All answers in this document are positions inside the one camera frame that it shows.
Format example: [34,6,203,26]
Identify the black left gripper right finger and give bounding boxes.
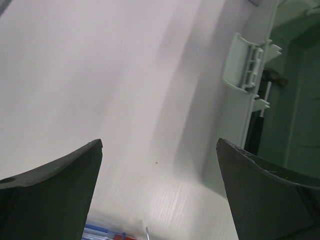
[216,138,320,240]

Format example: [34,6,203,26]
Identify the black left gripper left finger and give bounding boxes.
[0,139,103,240]

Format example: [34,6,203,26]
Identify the small black claw hammer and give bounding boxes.
[244,68,289,155]

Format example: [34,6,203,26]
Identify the green plastic tool box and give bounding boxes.
[197,0,320,201]

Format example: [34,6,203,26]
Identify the blue and red screwdriver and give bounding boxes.
[81,223,136,240]

